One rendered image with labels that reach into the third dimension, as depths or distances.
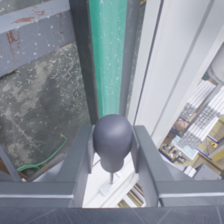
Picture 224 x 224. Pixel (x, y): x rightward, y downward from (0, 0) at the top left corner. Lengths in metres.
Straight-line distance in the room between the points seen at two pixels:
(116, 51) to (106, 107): 0.08
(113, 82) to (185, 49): 0.09
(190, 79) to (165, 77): 0.03
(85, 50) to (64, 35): 0.03
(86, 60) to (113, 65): 0.03
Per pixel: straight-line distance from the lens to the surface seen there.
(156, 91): 0.25
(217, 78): 0.92
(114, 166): 0.18
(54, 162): 1.46
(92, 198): 0.32
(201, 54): 0.19
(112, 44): 0.17
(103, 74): 0.18
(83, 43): 0.17
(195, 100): 4.53
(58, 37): 0.17
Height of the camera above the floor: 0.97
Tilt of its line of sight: 25 degrees down
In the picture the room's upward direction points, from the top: 130 degrees clockwise
